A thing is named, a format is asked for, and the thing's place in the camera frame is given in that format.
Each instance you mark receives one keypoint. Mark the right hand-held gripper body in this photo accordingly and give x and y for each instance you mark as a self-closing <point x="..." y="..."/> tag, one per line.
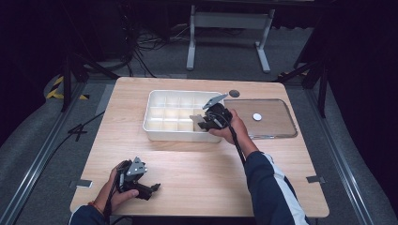
<point x="219" y="114"/>

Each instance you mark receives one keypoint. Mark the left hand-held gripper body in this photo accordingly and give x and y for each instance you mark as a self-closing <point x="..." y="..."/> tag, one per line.
<point x="131" y="175"/>

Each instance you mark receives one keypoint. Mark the white divided storage box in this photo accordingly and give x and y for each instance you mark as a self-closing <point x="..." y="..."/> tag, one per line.
<point x="170" y="117"/>

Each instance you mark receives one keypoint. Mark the person's right hand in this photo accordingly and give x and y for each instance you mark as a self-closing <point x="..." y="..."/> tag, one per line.
<point x="236" y="128"/>

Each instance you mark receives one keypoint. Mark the person's left hand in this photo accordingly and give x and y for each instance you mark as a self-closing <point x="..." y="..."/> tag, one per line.
<point x="117" y="198"/>

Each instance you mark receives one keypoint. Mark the dark round table grommet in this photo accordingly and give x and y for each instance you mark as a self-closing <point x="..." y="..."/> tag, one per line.
<point x="234" y="93"/>

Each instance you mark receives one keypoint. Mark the grey tape piece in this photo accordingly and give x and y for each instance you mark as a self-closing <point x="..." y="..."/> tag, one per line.
<point x="82" y="183"/>
<point x="315" y="179"/>

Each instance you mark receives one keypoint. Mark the clear plastic box lid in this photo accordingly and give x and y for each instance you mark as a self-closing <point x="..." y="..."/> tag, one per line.
<point x="272" y="122"/>

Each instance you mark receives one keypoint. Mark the black tape floor mark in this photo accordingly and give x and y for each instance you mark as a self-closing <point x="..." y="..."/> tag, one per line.
<point x="77" y="131"/>

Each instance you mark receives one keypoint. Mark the black tripod stand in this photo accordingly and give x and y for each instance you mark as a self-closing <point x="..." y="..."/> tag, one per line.
<point x="67" y="81"/>
<point x="322" y="84"/>

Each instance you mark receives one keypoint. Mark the yellow black hazard tape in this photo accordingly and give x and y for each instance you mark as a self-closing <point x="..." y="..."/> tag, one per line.
<point x="56" y="92"/>

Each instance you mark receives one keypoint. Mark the aluminium floor rail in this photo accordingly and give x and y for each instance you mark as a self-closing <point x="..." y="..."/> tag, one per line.
<point x="341" y="162"/>
<point x="40" y="162"/>

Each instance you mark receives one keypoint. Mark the white metal table frame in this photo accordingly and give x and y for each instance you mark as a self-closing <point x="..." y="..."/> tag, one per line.
<point x="230" y="20"/>

